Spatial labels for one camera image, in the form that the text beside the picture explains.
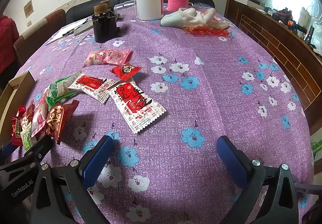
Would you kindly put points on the green white bag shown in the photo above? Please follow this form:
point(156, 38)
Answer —
point(317, 148)

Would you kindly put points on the black bottle with cork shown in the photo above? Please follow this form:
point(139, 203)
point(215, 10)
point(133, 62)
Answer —
point(104, 28)
point(105, 4)

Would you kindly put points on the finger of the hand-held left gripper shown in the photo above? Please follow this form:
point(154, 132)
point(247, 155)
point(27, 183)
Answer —
point(37, 147)
point(7, 149)

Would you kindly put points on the small wall plaque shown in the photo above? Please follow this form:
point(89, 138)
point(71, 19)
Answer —
point(28, 9)

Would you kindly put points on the brown armchair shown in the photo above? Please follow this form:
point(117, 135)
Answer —
point(50, 20)

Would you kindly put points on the pink white snack packet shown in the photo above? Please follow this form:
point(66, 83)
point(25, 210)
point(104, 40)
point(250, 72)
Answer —
point(39, 116)

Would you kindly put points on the clutter of tools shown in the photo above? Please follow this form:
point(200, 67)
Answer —
point(284, 15)

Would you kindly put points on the black pen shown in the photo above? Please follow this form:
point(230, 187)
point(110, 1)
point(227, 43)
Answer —
point(68, 32)

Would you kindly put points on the bright green snack packet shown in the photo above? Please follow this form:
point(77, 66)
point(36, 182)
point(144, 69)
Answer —
point(54, 98)

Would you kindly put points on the white plastic jar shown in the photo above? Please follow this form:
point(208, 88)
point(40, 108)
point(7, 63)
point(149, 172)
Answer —
point(149, 4)

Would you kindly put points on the red gold snack packet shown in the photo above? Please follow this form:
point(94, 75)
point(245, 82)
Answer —
point(60, 121)

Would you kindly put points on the white paper sheet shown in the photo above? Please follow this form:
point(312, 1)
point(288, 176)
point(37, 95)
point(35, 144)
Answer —
point(63, 31)

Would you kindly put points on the white cloth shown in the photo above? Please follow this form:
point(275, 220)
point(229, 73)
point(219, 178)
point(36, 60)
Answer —
point(191, 18)

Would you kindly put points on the black flashlight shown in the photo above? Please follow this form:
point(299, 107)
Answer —
point(310, 34)

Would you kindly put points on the white red snack packet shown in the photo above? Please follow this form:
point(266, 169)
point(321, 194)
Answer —
point(88, 85)
point(135, 108)

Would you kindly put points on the flat white box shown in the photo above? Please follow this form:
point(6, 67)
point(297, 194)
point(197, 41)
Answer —
point(249, 2)

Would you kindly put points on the red brown snack packet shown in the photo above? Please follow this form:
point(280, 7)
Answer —
point(17, 132)

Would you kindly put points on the red plastic wrapper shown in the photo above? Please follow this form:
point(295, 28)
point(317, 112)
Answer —
point(201, 31)

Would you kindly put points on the white plastic bottle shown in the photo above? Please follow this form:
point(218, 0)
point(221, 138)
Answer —
point(305, 16)

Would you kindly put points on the shiny red snack packet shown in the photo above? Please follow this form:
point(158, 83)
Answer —
point(17, 113)

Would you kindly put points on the wooden cabinet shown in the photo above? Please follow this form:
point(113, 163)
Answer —
point(276, 45)

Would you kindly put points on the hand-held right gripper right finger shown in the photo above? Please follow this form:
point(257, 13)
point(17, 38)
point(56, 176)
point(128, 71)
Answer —
point(231, 161)

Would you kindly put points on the long dark red snack packet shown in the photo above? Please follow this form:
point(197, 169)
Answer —
point(27, 113)

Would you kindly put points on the dark sofa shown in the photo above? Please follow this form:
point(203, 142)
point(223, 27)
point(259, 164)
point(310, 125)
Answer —
point(83, 12)

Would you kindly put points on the small red snack packet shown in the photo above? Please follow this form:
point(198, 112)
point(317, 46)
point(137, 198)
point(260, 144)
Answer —
point(125, 71)

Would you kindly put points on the clear plastic cup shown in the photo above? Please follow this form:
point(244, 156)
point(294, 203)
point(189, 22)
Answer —
point(123, 5)

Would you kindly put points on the purple floral tablecloth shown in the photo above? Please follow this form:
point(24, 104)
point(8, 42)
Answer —
point(201, 113)

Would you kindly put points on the small green white snack packet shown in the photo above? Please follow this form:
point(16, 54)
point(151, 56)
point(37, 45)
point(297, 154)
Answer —
point(27, 141)

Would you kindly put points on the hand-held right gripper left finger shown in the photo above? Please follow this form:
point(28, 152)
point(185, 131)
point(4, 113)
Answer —
point(98, 161)

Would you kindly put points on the notebook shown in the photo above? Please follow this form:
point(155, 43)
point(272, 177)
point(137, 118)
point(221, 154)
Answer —
point(84, 30)

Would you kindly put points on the shallow cardboard box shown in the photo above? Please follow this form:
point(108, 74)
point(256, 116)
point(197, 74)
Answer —
point(17, 83)

